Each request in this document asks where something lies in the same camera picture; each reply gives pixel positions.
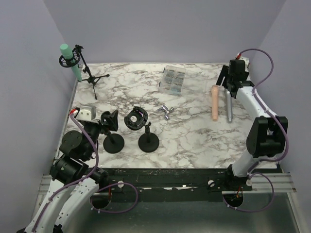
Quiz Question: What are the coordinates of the clear plastic screw box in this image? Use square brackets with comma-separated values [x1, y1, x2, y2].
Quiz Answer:
[159, 65, 187, 96]

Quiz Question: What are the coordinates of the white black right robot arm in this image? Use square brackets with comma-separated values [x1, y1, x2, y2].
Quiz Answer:
[216, 59, 288, 190]

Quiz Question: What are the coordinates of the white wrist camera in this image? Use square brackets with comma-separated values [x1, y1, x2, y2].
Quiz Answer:
[70, 105, 96, 122]
[236, 54, 249, 68]

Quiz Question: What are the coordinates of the black tripod microphone stand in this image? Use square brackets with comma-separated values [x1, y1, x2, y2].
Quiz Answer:
[74, 45, 110, 100]

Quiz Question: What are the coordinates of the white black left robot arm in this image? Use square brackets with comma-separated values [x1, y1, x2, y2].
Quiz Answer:
[20, 105, 119, 233]

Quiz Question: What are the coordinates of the black front mounting rail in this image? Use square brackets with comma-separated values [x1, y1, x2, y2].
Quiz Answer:
[105, 168, 252, 203]

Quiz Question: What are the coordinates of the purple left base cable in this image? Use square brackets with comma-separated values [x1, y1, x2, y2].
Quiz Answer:
[91, 182, 139, 214]

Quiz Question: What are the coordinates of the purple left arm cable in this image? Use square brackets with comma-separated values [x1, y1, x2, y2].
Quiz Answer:
[30, 114, 99, 231]

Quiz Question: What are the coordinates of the silver metal bracket part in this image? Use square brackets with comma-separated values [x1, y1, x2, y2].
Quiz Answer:
[157, 105, 174, 120]

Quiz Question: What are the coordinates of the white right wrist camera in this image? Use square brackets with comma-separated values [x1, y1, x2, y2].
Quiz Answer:
[236, 54, 249, 68]

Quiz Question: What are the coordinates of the mint green microphone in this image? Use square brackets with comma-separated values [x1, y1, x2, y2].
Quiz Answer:
[59, 44, 82, 82]

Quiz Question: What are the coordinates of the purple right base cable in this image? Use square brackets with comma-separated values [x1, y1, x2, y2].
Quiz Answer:
[225, 172, 275, 212]

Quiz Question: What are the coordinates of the black shock mount round stand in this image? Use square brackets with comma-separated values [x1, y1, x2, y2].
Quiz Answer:
[123, 106, 160, 153]

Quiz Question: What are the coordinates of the black clip round base stand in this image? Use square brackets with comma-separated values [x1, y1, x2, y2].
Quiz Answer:
[102, 126, 125, 154]

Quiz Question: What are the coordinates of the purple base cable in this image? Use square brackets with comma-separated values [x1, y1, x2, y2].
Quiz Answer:
[91, 182, 139, 214]
[225, 172, 275, 212]

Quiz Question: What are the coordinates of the peach pink microphone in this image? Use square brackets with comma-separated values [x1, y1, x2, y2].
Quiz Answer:
[211, 85, 219, 121]

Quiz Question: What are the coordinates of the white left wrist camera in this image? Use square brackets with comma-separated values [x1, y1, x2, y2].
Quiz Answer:
[70, 105, 96, 122]

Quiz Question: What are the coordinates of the grey mesh microphone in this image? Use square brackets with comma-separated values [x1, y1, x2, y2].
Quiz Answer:
[224, 89, 233, 123]

